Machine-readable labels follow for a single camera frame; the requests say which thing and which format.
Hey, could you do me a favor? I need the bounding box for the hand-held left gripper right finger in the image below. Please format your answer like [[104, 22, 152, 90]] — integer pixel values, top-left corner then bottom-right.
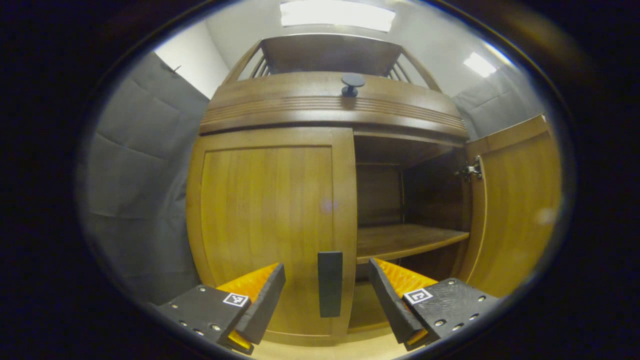
[[368, 257, 501, 352]]

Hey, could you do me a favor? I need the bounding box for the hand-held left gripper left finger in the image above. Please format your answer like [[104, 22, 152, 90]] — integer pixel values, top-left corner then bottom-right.
[[157, 262, 287, 356]]

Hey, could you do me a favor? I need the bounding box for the wooden double-door shoe cabinet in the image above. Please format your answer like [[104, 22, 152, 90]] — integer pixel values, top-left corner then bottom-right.
[[186, 32, 473, 346]]

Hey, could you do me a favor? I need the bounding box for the wooden shoe cabinet door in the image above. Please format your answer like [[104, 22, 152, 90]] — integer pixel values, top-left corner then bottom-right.
[[457, 114, 563, 299], [186, 126, 358, 347]]

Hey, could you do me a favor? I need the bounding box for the wooden drawer with black knob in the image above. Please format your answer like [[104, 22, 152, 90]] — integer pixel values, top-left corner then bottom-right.
[[199, 71, 469, 146]]

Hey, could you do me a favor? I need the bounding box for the small ceiling light panel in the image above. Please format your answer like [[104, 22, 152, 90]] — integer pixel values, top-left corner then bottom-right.
[[463, 51, 498, 78]]

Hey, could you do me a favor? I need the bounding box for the large ceiling light panel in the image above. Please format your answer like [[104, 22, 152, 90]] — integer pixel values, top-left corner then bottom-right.
[[280, 0, 396, 32]]

